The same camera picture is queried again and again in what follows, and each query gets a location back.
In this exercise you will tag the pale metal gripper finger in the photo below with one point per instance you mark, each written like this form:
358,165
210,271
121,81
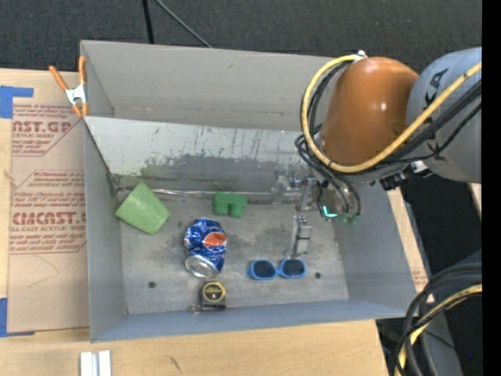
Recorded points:
308,194
301,238

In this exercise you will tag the blue sunglasses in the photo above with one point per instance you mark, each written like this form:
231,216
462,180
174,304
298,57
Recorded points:
261,269

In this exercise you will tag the grey metal bin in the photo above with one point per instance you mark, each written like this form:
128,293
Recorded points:
250,163

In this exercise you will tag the dark green toy block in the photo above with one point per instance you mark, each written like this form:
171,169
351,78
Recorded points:
229,203

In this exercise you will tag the crushed blue drink can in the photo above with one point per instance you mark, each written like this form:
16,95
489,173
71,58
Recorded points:
204,245

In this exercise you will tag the black and yellow tape measure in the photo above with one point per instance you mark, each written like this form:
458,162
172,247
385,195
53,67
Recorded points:
213,293

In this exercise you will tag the light green plastic cup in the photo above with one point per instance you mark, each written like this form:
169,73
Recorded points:
141,209

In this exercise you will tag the brown cardboard board red print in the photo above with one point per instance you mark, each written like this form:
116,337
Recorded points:
47,249

